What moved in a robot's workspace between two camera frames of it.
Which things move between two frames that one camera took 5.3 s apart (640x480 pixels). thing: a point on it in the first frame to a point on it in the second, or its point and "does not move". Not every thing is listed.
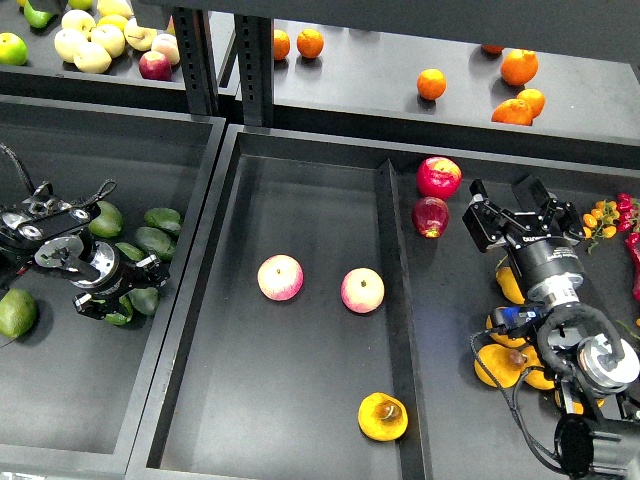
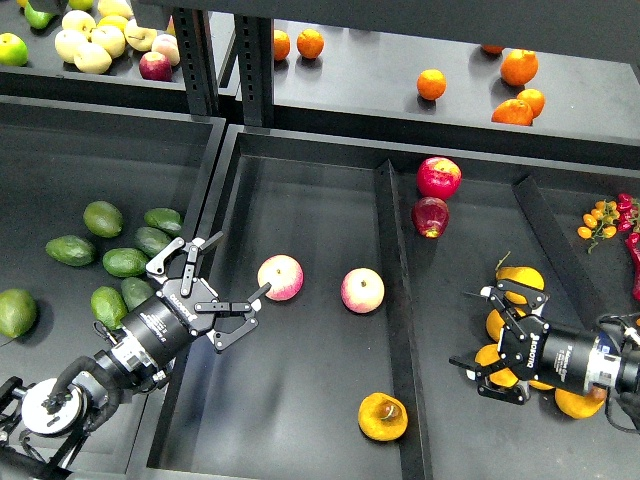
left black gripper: x=115 y=278 to x=163 y=325
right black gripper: x=549 y=265 to x=535 y=350
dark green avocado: x=145 y=300 does not move
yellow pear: x=382 y=417 does not move
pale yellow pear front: x=92 y=58 does not move
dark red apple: x=430 y=216 does not move
